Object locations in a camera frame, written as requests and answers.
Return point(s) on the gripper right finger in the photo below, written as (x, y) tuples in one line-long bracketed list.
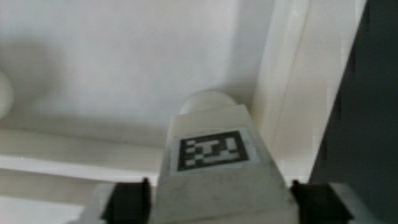
[(329, 204)]

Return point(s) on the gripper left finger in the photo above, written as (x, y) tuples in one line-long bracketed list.
[(120, 204)]

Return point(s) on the white leg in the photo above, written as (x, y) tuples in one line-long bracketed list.
[(221, 185)]

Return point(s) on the white square tabletop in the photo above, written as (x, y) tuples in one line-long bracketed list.
[(105, 61)]

